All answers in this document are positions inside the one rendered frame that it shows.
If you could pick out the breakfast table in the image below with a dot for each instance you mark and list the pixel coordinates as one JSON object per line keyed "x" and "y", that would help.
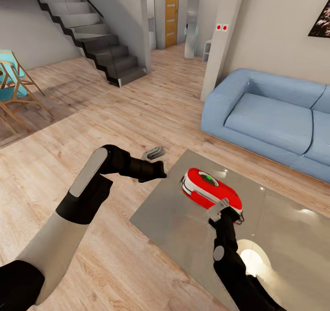
{"x": 13, "y": 116}

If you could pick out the stairs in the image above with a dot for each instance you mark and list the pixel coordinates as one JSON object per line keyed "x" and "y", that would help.
{"x": 83, "y": 25}

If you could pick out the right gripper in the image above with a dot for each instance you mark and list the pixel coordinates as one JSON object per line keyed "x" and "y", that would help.
{"x": 228, "y": 216}

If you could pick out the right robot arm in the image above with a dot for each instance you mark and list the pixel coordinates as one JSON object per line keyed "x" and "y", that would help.
{"x": 250, "y": 293}

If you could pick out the radio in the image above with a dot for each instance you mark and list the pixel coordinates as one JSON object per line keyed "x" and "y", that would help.
{"x": 208, "y": 191}

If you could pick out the coffee table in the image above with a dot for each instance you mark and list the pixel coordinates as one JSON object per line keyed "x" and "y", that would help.
{"x": 282, "y": 241}

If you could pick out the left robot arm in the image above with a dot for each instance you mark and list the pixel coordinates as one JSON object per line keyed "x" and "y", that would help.
{"x": 35, "y": 273}

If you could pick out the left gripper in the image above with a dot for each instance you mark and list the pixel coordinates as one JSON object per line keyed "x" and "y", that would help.
{"x": 150, "y": 171}

